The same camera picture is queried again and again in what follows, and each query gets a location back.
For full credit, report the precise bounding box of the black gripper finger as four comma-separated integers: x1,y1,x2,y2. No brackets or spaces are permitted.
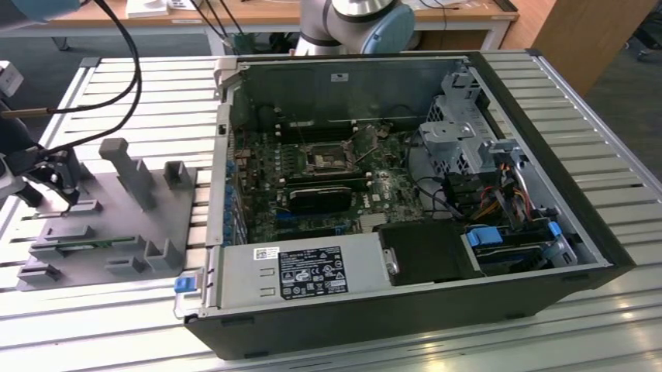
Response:
17,181,45,210
51,154,84,213

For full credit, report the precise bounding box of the CPU socket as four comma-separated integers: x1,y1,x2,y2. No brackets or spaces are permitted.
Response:
304,142,360,176

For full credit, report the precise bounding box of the green RAM stick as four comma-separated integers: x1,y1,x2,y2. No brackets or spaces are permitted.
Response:
31,239,136,252

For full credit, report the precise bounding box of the grey parts rack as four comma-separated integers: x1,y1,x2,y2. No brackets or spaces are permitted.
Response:
15,137,200,291

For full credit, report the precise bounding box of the silver power supply unit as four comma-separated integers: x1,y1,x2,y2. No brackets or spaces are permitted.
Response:
199,232,394,317

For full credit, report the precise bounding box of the black graphics card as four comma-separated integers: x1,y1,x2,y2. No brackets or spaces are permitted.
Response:
283,185,352,216

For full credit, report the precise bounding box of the black RAM slot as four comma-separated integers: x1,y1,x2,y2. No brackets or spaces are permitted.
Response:
282,130,360,143
283,173,367,183
283,181,371,192
278,122,358,133

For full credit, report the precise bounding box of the wooden desk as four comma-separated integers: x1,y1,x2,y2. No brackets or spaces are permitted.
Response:
0,0,522,51

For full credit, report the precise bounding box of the silver chipset heat sink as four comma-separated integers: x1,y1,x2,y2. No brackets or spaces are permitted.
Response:
359,212,388,233

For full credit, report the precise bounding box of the green motherboard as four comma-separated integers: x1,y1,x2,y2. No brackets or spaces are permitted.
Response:
229,123,430,245

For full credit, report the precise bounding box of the black open PC case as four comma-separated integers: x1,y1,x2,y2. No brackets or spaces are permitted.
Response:
172,49,637,361

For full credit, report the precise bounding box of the black plastic shroud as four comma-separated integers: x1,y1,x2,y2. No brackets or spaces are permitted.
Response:
379,222,486,287

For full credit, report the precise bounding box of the metal drive cage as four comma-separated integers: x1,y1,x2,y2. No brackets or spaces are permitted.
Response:
418,69,523,175

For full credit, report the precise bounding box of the blue disk carrier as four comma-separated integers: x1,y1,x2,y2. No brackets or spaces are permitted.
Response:
464,226,506,247

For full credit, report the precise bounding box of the wooden cabinet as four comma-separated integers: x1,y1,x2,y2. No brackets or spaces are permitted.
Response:
499,0,661,98

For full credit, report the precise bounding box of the black office chair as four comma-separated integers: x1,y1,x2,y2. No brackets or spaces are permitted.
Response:
633,22,662,63

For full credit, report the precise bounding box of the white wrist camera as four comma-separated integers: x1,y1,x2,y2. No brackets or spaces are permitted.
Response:
0,60,25,94

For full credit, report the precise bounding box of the black wire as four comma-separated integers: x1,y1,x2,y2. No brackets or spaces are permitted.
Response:
411,176,467,222

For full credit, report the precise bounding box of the coloured power wire bundle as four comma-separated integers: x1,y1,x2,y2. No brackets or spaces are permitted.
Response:
479,185,535,219

